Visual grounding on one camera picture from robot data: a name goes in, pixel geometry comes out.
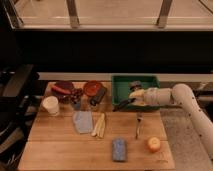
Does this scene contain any black handled dish brush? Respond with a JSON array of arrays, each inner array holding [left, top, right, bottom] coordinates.
[[113, 81, 142, 112]]

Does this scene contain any dark rectangular block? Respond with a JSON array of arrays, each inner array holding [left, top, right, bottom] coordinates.
[[90, 86, 107, 106]]

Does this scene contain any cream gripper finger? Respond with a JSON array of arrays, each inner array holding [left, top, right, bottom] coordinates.
[[129, 89, 145, 99]]

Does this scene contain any orange carrot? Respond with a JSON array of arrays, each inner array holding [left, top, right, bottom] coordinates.
[[50, 84, 70, 95]]

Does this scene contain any dark maroon bowl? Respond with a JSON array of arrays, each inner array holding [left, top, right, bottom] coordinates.
[[51, 81, 74, 100]]

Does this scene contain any orange apple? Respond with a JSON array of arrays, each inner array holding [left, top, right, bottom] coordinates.
[[147, 137, 161, 153]]

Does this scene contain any blue sponge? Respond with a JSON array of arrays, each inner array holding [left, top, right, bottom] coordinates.
[[112, 138, 127, 162]]

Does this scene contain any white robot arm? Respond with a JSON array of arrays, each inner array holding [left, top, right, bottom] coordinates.
[[129, 83, 213, 160]]

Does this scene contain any white paper cup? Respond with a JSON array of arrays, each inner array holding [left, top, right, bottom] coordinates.
[[42, 96, 60, 116]]

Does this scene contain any purple grapes bunch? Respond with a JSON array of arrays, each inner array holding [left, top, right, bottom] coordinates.
[[70, 88, 83, 104]]

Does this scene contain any light blue cloth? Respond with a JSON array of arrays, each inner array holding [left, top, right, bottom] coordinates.
[[73, 111, 93, 134]]

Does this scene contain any black chair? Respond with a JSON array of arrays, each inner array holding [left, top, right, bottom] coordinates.
[[0, 65, 39, 165]]

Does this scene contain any green plastic tray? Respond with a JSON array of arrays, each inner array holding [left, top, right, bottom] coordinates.
[[111, 75, 160, 111]]

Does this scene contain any wooden cutting board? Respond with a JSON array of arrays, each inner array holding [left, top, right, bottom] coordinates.
[[18, 81, 176, 171]]

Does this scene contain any metal fork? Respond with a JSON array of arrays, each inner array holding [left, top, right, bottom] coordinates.
[[135, 113, 143, 140]]

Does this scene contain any red orange bowl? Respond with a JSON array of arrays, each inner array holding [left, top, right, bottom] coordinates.
[[83, 80, 102, 97]]

